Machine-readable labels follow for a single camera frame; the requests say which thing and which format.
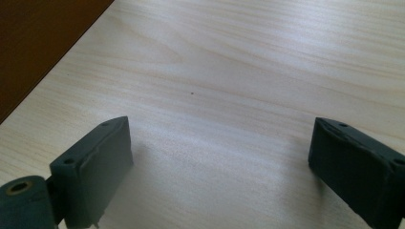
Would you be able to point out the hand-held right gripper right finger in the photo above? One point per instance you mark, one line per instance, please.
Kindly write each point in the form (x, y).
(356, 165)

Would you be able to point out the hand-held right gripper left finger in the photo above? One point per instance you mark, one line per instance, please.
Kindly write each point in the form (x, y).
(95, 171)

